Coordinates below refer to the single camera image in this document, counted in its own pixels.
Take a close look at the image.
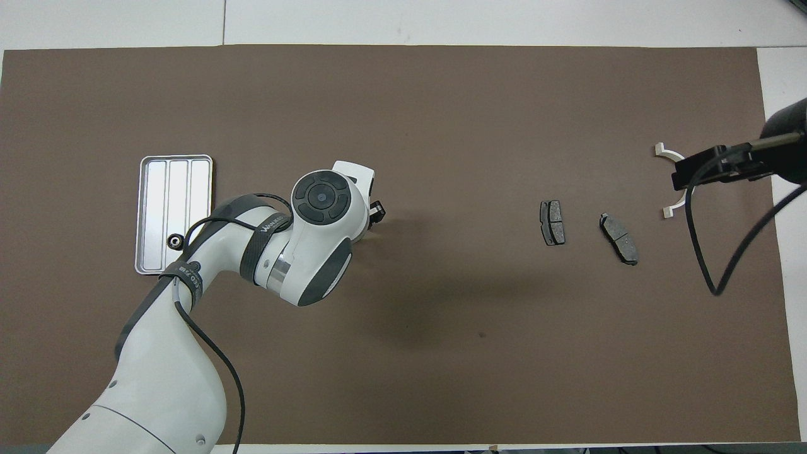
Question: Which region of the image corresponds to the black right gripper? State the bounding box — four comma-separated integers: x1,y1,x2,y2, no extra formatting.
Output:
671,98,807,192

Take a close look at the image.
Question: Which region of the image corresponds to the silver metal tray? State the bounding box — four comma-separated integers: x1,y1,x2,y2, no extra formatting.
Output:
134,154,214,276

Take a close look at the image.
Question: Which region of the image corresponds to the curved dark grey brake pad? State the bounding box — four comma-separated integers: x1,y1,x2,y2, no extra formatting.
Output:
599,213,639,266

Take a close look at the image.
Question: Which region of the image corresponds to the brown table mat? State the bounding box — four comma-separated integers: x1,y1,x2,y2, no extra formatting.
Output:
0,44,801,447

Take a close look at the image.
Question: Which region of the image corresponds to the rectangular dark grey brake pad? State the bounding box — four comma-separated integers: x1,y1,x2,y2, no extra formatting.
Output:
539,200,566,247

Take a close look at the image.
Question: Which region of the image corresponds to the white curved plastic bracket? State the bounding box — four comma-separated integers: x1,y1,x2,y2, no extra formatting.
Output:
654,143,689,219

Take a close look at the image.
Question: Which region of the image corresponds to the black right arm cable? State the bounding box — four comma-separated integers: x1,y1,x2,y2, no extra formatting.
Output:
685,136,807,297

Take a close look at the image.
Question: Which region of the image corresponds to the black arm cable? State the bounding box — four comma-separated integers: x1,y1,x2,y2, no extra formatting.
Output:
685,136,807,297
165,192,294,454

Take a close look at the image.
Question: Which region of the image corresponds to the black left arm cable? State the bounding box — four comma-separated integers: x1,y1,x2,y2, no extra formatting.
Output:
165,192,294,454

